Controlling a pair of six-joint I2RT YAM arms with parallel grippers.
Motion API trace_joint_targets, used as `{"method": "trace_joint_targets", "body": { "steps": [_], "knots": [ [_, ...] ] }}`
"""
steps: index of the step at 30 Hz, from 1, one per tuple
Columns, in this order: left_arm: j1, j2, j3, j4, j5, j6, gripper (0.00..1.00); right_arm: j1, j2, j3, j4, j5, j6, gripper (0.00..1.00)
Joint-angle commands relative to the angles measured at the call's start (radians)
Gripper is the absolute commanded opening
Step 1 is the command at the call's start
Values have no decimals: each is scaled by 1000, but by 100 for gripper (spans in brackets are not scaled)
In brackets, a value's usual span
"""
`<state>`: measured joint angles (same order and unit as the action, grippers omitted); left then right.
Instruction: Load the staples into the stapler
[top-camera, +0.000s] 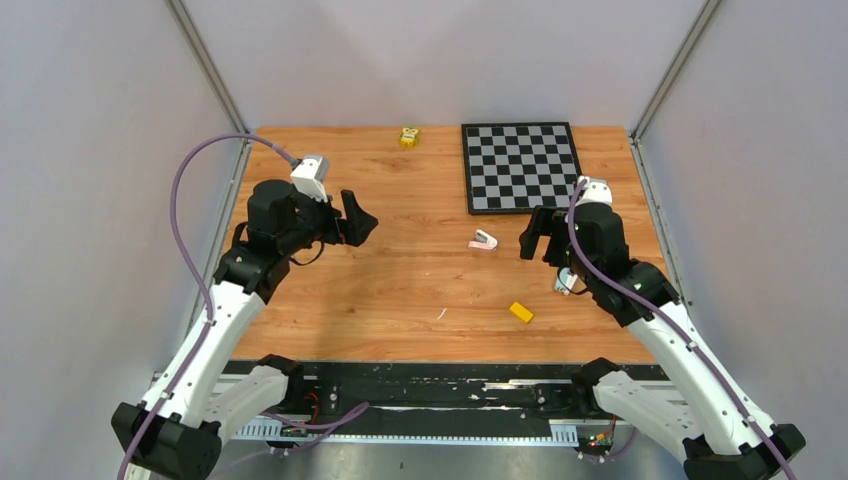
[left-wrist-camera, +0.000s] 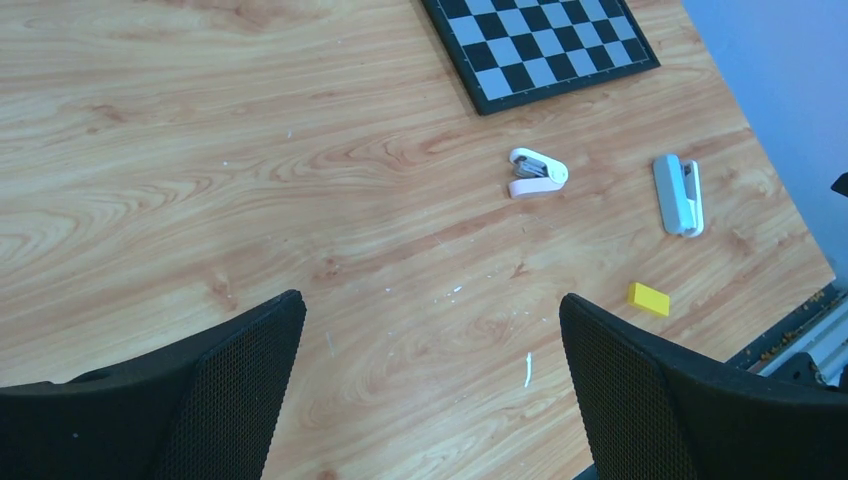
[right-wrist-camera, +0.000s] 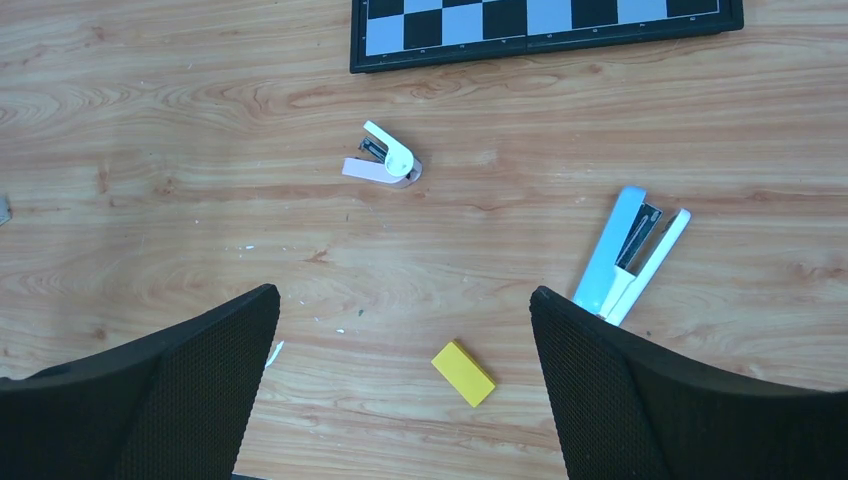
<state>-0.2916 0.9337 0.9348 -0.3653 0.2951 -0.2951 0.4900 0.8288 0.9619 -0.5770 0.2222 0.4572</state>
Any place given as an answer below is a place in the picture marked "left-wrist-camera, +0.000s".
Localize black grey chessboard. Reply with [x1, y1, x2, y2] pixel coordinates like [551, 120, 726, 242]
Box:
[423, 0, 661, 115]

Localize pink white small stapler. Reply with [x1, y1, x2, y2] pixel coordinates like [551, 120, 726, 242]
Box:
[508, 148, 570, 199]

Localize aluminium rail base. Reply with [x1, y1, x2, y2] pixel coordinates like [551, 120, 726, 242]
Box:
[726, 284, 847, 392]

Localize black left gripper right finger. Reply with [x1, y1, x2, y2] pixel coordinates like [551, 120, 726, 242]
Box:
[559, 293, 847, 479]

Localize yellow rectangular block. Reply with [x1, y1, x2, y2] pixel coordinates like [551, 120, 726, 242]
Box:
[627, 282, 671, 317]

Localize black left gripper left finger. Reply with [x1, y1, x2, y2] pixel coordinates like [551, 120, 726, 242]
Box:
[1, 290, 306, 479]

